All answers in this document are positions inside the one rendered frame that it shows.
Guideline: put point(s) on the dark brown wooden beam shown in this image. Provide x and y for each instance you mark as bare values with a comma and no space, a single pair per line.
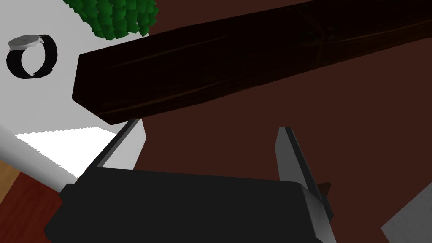
236,64

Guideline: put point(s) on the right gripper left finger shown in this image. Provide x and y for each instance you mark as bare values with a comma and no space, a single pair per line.
126,148

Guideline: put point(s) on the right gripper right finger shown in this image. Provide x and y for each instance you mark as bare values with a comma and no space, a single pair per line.
293,158

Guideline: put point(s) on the black wristwatch with silver face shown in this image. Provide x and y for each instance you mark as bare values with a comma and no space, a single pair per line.
32,56

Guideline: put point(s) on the green leafy plant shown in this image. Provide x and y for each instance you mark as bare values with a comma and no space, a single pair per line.
113,16

